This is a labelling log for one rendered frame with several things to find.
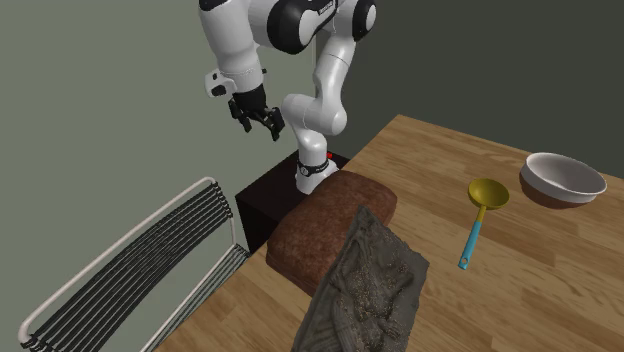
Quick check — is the brown bread loaf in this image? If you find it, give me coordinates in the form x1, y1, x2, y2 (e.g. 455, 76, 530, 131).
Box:
265, 169, 399, 298

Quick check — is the white and brown bowl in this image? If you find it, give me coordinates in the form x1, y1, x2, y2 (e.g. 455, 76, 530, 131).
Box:
518, 151, 609, 211

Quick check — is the yellow ladle with blue handle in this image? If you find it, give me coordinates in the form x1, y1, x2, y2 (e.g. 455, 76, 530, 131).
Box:
457, 177, 511, 271

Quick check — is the grey carved stone relief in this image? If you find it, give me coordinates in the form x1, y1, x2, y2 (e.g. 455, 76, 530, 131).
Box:
290, 205, 431, 352

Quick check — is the white frame black cord chair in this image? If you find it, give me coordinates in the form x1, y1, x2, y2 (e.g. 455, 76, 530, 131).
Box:
17, 176, 253, 352

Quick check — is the dark robot stand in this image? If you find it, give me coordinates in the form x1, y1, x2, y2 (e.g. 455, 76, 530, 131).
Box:
234, 149, 352, 255

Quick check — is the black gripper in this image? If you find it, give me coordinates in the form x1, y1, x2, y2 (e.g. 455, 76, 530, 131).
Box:
227, 83, 286, 143

